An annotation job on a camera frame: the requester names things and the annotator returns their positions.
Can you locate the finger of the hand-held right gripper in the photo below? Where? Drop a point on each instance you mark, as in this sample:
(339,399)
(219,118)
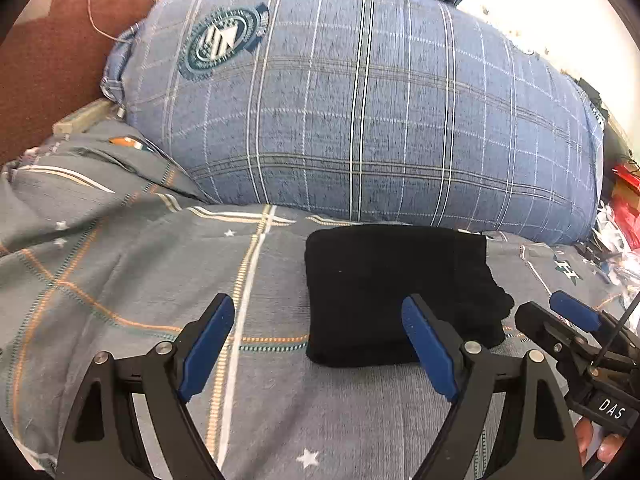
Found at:
(570,305)
(540,325)

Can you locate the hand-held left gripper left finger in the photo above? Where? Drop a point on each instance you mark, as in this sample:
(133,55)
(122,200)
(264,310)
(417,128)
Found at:
(205,350)

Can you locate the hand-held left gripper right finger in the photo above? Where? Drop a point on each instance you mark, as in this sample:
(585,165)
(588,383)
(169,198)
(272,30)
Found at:
(430,350)

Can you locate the black pants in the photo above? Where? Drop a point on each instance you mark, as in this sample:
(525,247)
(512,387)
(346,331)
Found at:
(365,285)

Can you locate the person's right hand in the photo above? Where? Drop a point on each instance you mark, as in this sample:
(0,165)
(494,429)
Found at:
(600,447)

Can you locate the white plastic bags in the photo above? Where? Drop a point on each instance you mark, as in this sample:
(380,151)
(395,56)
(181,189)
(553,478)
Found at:
(615,245)

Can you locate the grey printed bed sheet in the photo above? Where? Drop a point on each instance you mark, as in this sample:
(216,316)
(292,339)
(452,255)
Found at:
(125,270)

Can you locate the red packet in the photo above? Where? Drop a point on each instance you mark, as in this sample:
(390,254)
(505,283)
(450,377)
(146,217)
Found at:
(627,195)

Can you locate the blue plaid pillow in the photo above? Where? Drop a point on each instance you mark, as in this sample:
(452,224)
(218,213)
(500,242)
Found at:
(375,110)

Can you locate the brown headboard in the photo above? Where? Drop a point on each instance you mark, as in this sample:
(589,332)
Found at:
(50,60)

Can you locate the wooden bed frame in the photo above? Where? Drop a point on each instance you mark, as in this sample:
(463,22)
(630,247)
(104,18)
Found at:
(85,117)

